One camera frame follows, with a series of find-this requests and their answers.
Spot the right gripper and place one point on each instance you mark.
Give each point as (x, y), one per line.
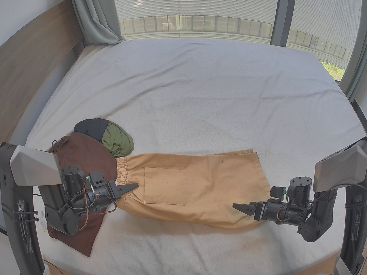
(269, 212)

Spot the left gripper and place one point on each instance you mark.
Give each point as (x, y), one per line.
(100, 199)

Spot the tan shorts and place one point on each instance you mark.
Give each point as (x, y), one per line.
(206, 188)

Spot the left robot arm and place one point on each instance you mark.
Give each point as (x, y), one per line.
(34, 165)

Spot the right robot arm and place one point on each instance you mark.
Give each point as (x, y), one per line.
(338, 167)

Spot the bed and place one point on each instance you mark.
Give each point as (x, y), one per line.
(215, 90)

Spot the brown shorts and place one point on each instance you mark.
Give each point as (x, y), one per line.
(86, 156)

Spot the green garment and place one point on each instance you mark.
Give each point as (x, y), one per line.
(119, 140)

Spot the black garment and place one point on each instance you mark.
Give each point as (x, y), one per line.
(89, 127)

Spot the grey-green curtain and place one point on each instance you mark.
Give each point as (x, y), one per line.
(91, 16)

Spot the window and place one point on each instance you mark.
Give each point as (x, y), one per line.
(200, 7)

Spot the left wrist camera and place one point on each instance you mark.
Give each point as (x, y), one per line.
(97, 179)

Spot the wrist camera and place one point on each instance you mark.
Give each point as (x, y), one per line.
(97, 179)
(276, 193)

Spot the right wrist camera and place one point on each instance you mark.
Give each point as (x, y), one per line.
(276, 193)

